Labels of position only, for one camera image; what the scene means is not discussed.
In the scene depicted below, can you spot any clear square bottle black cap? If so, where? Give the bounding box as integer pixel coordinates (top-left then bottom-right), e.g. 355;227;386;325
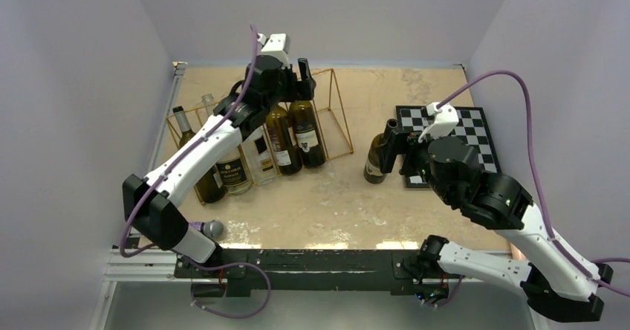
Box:
241;127;276;185

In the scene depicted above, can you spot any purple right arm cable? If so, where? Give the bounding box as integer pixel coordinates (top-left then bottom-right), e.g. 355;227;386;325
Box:
435;70;630;298

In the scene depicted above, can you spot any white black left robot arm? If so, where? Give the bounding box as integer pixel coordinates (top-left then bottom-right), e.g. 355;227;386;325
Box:
122;54;314;277

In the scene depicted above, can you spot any purple handled microphone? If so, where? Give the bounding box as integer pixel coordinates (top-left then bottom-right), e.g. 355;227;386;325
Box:
189;220;225;240

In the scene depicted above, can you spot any black white chessboard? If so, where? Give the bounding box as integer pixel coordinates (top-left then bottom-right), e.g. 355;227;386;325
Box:
395;106;501;172

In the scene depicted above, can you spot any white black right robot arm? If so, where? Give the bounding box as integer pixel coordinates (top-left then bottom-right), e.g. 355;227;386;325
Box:
376;131;613;323

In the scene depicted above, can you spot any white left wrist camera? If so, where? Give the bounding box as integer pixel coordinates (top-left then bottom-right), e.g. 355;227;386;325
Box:
255;33;292;71

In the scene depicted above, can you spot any dark green bottle white label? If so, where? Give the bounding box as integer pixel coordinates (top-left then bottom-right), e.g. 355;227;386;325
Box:
289;58;326;168

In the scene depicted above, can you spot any gold wire wine rack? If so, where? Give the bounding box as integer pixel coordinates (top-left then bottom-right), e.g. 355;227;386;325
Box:
166;68;354;206

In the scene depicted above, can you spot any clear round glass bottle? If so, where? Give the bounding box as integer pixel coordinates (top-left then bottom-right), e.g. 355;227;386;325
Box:
201;94;254;196

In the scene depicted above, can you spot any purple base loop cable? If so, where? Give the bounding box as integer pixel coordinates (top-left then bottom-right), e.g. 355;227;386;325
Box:
184;256;273;320

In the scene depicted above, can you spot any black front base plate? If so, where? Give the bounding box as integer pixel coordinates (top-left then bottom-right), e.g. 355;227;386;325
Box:
175;249;458;302

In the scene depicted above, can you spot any olive bottle silver neck foil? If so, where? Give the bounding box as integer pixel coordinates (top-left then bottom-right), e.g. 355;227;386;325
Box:
172;106;228;205

